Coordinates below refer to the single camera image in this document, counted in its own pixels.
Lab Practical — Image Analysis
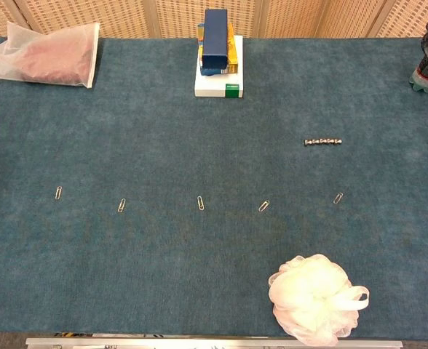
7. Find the green plastic bottle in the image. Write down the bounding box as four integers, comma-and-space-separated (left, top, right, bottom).
408, 68, 428, 95

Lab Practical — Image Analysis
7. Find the white box with green label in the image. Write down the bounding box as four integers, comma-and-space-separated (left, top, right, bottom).
194, 34, 245, 99

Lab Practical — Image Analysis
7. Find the aluminium profile rail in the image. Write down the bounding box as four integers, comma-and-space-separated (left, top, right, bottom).
25, 337, 404, 349

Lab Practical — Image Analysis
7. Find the yellow orange box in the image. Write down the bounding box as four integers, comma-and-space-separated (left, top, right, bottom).
221, 23, 239, 75

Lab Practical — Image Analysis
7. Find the wicker folding screen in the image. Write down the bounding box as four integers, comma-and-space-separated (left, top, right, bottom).
0, 0, 428, 39

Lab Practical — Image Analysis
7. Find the pink mesh bath pouf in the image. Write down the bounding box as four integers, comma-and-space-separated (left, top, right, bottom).
267, 253, 370, 347

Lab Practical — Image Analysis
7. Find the dark blue long box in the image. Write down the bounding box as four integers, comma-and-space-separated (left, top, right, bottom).
201, 8, 230, 70

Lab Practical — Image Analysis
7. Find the blue felt table cloth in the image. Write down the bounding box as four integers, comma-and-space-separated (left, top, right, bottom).
0, 35, 428, 337

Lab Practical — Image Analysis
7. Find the silver bead chain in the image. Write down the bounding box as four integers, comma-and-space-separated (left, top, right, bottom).
304, 138, 344, 147

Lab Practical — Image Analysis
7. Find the frosted bag with red cloth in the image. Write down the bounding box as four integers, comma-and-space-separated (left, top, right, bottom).
0, 20, 101, 89

